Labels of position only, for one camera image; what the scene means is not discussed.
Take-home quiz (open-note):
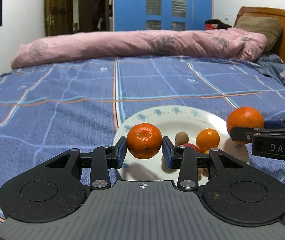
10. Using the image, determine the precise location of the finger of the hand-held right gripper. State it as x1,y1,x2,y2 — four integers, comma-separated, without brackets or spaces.
264,118,285,129
229,127,285,144

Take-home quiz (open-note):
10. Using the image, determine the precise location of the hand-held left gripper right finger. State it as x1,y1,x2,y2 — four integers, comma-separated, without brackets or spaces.
162,136,246,190

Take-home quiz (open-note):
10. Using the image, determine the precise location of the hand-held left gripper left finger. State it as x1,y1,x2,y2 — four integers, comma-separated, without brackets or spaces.
45,137,127,190

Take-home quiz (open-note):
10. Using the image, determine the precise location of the large orange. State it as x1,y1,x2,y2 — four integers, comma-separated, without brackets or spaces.
226,107,265,145

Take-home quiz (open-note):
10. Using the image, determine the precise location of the red tomato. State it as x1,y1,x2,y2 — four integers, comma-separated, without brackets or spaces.
180,143,199,153

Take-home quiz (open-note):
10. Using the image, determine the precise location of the dark orange mandarin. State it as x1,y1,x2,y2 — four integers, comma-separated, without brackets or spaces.
126,123,163,159

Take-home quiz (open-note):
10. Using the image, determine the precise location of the white floral-rim plate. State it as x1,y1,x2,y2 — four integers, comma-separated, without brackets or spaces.
112,106,250,187

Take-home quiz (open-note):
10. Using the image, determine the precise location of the grey-blue blanket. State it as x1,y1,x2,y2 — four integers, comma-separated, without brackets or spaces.
255,52,285,97

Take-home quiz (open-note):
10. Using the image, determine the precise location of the blue plaid bed sheet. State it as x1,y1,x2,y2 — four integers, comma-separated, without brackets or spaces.
0,55,285,231

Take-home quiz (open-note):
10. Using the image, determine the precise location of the brown pillow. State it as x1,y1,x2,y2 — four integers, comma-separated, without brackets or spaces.
234,16,283,53

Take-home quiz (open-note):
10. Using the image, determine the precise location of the pink floral quilt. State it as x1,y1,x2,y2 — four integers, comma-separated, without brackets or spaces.
11,28,268,69

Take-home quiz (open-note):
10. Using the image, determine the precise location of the red and black bag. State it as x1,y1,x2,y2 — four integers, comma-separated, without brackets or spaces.
204,19,233,31

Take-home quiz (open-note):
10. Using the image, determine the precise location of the blue wardrobe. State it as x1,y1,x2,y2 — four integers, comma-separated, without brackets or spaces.
114,0,214,32

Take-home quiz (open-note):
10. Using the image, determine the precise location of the brown wooden door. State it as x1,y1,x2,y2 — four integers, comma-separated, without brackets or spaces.
44,0,73,37

